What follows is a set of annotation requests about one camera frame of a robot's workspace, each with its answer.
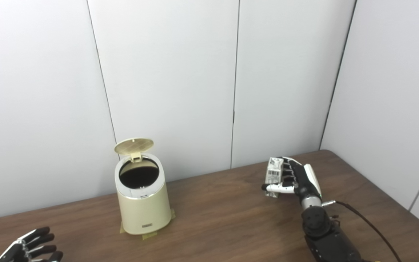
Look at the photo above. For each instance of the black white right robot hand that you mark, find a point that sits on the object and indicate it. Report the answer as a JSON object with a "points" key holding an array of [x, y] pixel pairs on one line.
{"points": [[304, 182]]}

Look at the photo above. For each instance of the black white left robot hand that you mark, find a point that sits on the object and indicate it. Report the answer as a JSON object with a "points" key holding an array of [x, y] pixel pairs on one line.
{"points": [[31, 247]]}

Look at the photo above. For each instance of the white green milk carton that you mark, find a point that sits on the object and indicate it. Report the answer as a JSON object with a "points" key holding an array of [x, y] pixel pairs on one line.
{"points": [[273, 173]]}

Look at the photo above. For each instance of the cream-colored round bin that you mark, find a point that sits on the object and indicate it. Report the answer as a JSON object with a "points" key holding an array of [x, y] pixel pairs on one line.
{"points": [[144, 211]]}

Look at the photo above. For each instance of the cream round bin lid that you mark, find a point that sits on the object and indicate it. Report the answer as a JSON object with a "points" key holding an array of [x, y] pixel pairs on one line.
{"points": [[134, 145]]}

